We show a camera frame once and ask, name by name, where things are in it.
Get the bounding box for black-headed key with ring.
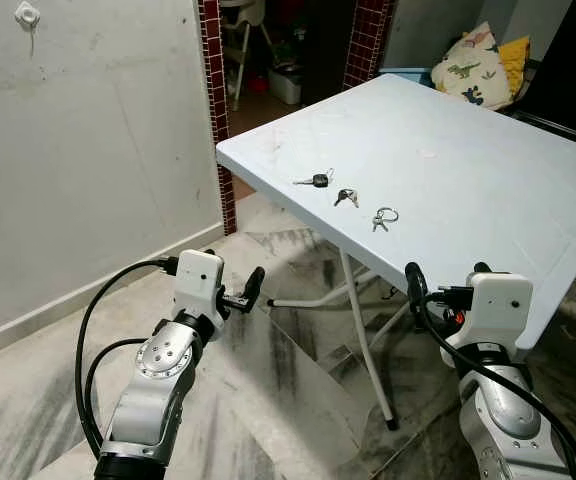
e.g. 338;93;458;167
291;168;336;190

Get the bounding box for small dark key bunch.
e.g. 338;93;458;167
333;187;361;208

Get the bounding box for long black left arm cable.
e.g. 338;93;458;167
75;257;179;461

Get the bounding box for red tiled wall pillar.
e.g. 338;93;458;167
343;0;397;91
196;0;239;236

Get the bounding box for blue plastic container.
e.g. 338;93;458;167
378;67;434;86

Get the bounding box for short black left arm cable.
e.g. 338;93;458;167
85;338;154;441

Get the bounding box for white plastic folding table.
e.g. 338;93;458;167
215;72;576;431

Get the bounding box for yellow pillow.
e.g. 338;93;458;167
496;36;532;99

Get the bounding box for white floor box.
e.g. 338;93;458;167
266;65;304;106

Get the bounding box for white high chair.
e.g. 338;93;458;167
218;0;269;111

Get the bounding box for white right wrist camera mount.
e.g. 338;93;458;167
465;272;534;351

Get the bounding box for white dinosaur print pillow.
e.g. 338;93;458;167
430;22;514;109

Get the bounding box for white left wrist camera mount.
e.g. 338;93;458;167
173;250;227;319

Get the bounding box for white adhesive wall hook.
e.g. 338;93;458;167
14;2;43;56

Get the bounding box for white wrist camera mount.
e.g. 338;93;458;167
465;272;534;351
173;250;227;319

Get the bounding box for silver keys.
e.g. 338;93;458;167
371;206;400;233

